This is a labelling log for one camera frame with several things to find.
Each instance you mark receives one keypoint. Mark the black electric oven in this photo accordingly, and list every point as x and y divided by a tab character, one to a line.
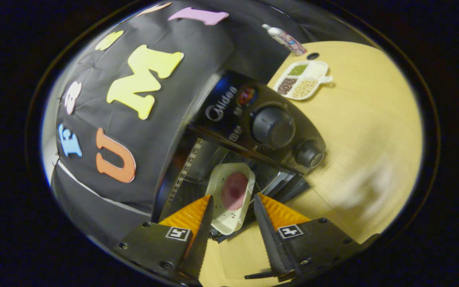
273	127

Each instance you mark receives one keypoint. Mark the black round table grommet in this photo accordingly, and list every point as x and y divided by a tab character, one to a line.
312	56

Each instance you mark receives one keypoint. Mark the square white plate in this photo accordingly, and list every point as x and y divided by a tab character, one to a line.
221	223

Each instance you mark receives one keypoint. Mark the white divided snack tray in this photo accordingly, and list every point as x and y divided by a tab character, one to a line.
303	81

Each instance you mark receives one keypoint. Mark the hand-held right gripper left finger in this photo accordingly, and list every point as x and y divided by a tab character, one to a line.
203	243

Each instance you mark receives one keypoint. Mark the pink ham slice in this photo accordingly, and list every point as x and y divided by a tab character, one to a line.
234	191

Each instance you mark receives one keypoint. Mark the silver printed bottle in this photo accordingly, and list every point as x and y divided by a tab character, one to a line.
287	40

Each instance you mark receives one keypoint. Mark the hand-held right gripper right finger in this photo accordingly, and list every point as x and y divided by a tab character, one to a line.
269	243

